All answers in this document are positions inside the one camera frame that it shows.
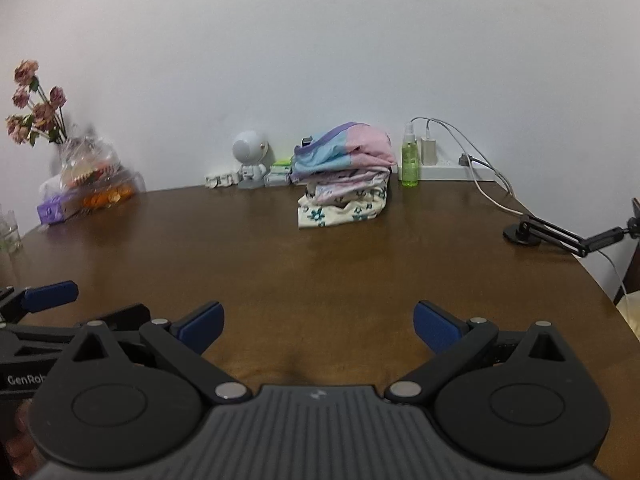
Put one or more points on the green spray bottle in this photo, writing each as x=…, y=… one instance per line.
x=410, y=165

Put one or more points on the white charger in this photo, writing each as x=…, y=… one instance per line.
x=428, y=151

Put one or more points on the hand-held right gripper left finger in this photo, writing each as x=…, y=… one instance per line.
x=202, y=327

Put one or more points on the stack of folded floral clothes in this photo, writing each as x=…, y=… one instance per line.
x=340, y=212

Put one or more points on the clear plastic snack bag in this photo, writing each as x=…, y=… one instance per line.
x=87, y=160

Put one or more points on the white power strip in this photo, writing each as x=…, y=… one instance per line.
x=450, y=171

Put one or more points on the white plastic bag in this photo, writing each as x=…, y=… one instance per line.
x=50, y=187

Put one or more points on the pastel pink blue garment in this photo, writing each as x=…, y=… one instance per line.
x=350, y=147

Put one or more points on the dried pink rose bouquet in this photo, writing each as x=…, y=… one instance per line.
x=26, y=71

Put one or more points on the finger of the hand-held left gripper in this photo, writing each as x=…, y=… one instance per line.
x=127, y=317
x=50, y=295

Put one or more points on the white robot figurine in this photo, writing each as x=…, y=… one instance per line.
x=247, y=147

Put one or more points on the green white small boxes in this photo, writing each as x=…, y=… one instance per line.
x=277, y=176

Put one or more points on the purple tissue box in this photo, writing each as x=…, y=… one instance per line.
x=52, y=210

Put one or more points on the clear drinking glass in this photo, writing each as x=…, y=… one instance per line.
x=9, y=232

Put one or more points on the person's left hand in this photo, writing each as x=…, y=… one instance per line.
x=17, y=442

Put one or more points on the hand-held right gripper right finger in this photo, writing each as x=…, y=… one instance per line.
x=435, y=332

